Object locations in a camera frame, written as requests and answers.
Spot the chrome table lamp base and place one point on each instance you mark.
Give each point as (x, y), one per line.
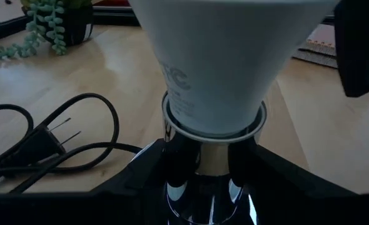
(214, 159)

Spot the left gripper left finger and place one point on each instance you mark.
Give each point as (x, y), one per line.
(178, 162)

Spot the white plate with holes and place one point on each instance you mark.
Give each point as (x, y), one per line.
(9, 12)

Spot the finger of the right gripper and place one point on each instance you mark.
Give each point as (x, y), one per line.
(359, 47)

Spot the succulent plant in black pot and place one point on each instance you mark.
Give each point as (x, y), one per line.
(75, 28)

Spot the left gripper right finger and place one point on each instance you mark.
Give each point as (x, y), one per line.
(265, 170)

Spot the white lightbulb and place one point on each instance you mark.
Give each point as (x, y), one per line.
(228, 56)

